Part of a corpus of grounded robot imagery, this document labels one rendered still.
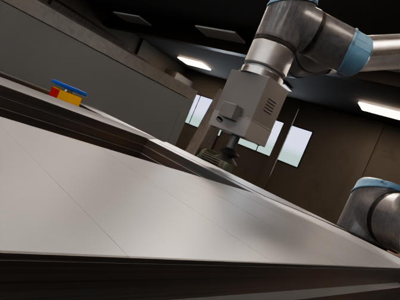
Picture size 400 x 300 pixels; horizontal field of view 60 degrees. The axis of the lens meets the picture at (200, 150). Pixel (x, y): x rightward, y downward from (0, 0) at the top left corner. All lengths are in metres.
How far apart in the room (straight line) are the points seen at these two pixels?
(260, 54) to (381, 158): 10.83
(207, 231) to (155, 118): 1.06
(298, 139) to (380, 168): 2.62
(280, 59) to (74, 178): 0.47
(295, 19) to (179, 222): 0.49
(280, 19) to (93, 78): 0.63
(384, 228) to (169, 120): 0.78
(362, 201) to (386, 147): 10.58
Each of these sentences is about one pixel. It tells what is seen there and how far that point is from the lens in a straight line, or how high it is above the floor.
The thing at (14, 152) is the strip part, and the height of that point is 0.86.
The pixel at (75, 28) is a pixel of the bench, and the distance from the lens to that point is 1.05.
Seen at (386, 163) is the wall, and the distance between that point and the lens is 11.32.
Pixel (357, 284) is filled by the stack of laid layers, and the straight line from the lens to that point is 0.28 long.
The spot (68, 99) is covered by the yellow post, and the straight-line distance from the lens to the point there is 0.82.
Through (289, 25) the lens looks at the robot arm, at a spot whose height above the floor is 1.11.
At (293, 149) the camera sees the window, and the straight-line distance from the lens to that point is 11.99.
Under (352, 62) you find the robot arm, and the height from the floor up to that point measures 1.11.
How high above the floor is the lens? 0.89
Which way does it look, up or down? 2 degrees down
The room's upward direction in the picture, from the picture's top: 23 degrees clockwise
